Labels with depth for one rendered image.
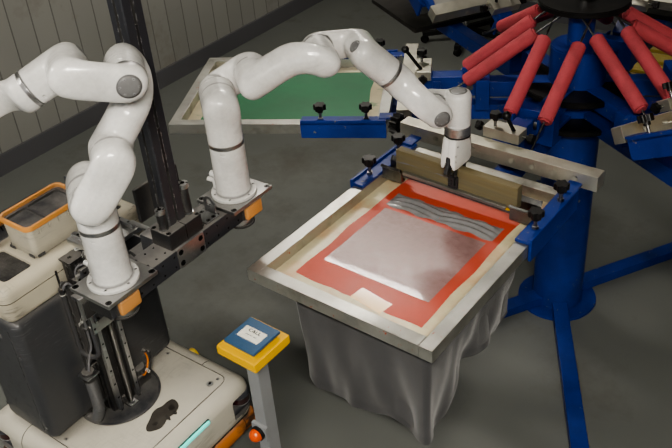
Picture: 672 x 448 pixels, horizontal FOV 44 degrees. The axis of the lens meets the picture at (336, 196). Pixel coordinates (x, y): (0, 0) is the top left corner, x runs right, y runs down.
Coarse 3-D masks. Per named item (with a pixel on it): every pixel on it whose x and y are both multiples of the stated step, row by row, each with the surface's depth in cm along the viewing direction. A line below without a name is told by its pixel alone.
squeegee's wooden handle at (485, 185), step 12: (396, 156) 255; (408, 156) 251; (420, 156) 249; (432, 156) 249; (396, 168) 257; (408, 168) 254; (420, 168) 251; (432, 168) 248; (444, 168) 245; (468, 168) 242; (444, 180) 247; (468, 180) 241; (480, 180) 239; (492, 180) 236; (504, 180) 236; (480, 192) 241; (492, 192) 238; (504, 192) 235; (516, 192) 233; (516, 204) 235
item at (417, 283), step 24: (480, 216) 244; (504, 216) 243; (432, 240) 235; (456, 240) 235; (480, 240) 234; (408, 264) 227; (432, 264) 226; (456, 264) 226; (480, 264) 225; (384, 288) 219; (408, 288) 219; (432, 288) 218; (456, 288) 217; (384, 312) 211; (408, 312) 211; (432, 312) 210
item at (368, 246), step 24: (408, 192) 257; (432, 192) 256; (384, 216) 247; (408, 216) 246; (336, 240) 239; (360, 240) 238; (384, 240) 237; (408, 240) 236; (312, 264) 230; (336, 264) 229; (360, 264) 229; (384, 264) 228; (336, 288) 221; (360, 288) 220
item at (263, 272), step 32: (352, 192) 253; (544, 192) 246; (320, 224) 241; (288, 256) 232; (512, 256) 221; (288, 288) 217; (480, 288) 211; (352, 320) 207; (384, 320) 204; (448, 320) 202; (416, 352) 197
